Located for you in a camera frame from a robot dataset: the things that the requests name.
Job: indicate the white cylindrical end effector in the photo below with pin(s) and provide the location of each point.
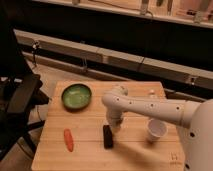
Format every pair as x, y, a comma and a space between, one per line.
114, 118

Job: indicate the black eraser block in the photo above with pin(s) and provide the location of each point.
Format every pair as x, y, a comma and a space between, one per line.
107, 136

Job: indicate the black chair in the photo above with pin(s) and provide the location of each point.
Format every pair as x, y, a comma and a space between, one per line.
20, 91

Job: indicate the orange carrot toy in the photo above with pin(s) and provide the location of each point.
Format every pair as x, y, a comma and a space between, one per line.
68, 140

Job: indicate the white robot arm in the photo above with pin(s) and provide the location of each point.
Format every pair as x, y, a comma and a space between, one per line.
196, 117

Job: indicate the green bowl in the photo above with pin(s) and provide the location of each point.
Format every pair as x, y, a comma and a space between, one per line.
76, 96

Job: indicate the white paper cup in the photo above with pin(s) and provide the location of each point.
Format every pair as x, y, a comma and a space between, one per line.
156, 129

